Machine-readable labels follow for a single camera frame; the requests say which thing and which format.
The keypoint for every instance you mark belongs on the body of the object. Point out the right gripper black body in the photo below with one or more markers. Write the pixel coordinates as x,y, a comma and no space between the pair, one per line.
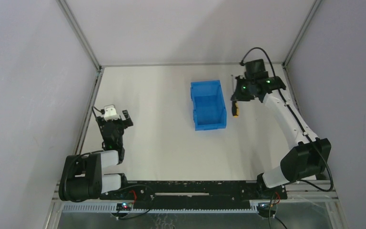
235,96

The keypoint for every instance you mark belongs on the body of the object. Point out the white slotted cable duct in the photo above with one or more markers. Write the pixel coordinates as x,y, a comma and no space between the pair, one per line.
114,207

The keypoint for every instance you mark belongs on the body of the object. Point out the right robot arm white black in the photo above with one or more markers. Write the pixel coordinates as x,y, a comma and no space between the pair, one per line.
308,154

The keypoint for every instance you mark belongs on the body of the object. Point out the small circuit board with leds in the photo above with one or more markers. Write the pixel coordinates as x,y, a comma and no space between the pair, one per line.
124,206

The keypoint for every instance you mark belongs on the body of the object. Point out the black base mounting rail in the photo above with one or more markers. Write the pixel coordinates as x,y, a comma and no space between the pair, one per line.
195,194

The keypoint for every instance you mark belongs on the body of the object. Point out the blue plastic bin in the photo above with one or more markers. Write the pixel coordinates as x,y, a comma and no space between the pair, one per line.
209,110

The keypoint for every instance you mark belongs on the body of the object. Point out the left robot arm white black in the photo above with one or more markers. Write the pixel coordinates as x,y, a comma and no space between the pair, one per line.
83,175

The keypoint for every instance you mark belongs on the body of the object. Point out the yellow black handled screwdriver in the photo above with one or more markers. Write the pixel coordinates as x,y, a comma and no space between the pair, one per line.
234,109

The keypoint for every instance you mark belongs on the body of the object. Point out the aluminium frame rail left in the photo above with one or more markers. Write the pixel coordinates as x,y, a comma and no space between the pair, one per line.
88,112

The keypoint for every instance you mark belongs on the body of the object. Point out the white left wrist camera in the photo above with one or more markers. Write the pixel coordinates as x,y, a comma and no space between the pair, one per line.
110,113

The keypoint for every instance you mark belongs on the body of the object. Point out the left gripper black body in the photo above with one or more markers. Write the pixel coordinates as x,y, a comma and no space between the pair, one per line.
114,123

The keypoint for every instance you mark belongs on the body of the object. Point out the right small circuit board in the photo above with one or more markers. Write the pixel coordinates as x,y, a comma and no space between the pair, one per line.
265,210

